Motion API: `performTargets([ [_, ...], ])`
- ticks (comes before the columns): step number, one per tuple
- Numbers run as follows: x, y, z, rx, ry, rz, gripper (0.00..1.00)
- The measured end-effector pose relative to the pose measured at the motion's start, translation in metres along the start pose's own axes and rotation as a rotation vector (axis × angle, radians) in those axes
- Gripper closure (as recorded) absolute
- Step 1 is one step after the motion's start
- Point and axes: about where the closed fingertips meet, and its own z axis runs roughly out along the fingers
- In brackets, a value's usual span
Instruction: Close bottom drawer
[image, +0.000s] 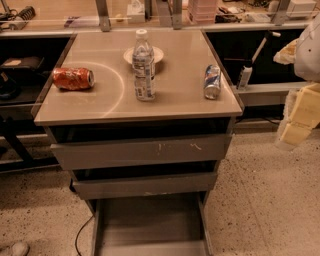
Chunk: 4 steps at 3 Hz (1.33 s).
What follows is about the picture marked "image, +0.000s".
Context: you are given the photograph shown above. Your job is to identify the white tube with black handle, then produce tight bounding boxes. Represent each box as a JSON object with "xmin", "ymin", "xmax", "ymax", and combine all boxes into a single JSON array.
[{"xmin": 236, "ymin": 31, "xmax": 281, "ymax": 90}]

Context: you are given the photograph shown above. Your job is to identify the pink stacked trays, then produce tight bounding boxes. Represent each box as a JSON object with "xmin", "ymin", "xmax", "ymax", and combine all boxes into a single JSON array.
[{"xmin": 187, "ymin": 0, "xmax": 218, "ymax": 24}]

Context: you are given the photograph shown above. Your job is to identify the crushed orange soda can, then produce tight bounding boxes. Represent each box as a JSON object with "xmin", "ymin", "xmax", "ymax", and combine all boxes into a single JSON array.
[{"xmin": 52, "ymin": 68, "xmax": 95, "ymax": 91}]

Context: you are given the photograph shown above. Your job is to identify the grey drawer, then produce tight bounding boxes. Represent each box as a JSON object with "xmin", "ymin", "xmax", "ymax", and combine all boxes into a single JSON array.
[
  {"xmin": 73, "ymin": 161, "xmax": 217, "ymax": 200},
  {"xmin": 46, "ymin": 117, "xmax": 233, "ymax": 172},
  {"xmin": 90, "ymin": 193, "xmax": 213, "ymax": 256}
]

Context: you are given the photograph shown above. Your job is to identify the black floor cable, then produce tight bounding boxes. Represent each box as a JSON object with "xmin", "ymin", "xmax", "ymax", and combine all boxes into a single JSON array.
[{"xmin": 74, "ymin": 214, "xmax": 96, "ymax": 256}]

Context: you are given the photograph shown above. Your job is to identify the grey bottom drawer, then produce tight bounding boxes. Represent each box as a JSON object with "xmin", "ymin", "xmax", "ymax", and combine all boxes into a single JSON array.
[{"xmin": 90, "ymin": 193, "xmax": 213, "ymax": 256}]

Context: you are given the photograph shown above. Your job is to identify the clear plastic water bottle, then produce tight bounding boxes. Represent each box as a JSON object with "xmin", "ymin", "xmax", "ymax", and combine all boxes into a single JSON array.
[{"xmin": 132, "ymin": 29, "xmax": 155, "ymax": 101}]

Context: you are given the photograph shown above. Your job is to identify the small white plate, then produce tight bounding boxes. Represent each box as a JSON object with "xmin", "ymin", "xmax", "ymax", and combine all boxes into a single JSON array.
[{"xmin": 123, "ymin": 47, "xmax": 164, "ymax": 64}]

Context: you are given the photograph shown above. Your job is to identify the blue silver soda can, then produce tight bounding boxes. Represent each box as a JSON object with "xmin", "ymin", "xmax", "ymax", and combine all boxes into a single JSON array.
[{"xmin": 203, "ymin": 65, "xmax": 221, "ymax": 100}]

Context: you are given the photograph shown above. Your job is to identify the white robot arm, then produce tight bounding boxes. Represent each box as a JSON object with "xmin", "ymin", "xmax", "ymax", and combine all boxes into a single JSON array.
[{"xmin": 273, "ymin": 14, "xmax": 320, "ymax": 151}]

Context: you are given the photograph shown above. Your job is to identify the white shoe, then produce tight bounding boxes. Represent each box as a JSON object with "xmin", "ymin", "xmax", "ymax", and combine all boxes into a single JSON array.
[{"xmin": 0, "ymin": 241, "xmax": 30, "ymax": 256}]

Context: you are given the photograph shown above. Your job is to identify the white tissue box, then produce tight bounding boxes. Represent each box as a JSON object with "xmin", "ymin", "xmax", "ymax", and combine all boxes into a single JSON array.
[{"xmin": 127, "ymin": 0, "xmax": 145, "ymax": 24}]

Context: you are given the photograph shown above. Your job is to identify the black coiled tool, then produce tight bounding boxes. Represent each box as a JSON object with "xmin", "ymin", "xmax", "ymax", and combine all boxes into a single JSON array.
[{"xmin": 16, "ymin": 6, "xmax": 36, "ymax": 21}]

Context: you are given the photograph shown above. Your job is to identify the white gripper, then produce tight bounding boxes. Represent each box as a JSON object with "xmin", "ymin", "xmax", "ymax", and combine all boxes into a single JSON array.
[{"xmin": 275, "ymin": 83, "xmax": 320, "ymax": 151}]

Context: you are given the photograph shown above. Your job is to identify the dark flat case on shelf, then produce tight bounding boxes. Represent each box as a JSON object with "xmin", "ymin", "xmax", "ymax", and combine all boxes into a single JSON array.
[{"xmin": 1, "ymin": 56, "xmax": 43, "ymax": 70}]

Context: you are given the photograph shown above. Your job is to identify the white box on bench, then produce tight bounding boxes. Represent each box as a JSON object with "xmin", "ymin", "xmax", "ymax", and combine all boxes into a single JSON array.
[{"xmin": 286, "ymin": 0, "xmax": 316, "ymax": 18}]

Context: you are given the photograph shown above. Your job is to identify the grey top drawer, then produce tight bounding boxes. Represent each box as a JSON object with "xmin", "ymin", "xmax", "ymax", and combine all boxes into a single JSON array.
[{"xmin": 46, "ymin": 117, "xmax": 233, "ymax": 172}]

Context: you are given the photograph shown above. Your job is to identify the grey drawer cabinet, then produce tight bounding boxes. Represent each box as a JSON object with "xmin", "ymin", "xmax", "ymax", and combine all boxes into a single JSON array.
[{"xmin": 34, "ymin": 30, "xmax": 242, "ymax": 206}]

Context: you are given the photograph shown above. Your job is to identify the grey middle drawer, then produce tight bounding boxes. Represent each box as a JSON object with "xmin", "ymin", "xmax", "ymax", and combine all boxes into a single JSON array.
[{"xmin": 73, "ymin": 161, "xmax": 217, "ymax": 200}]

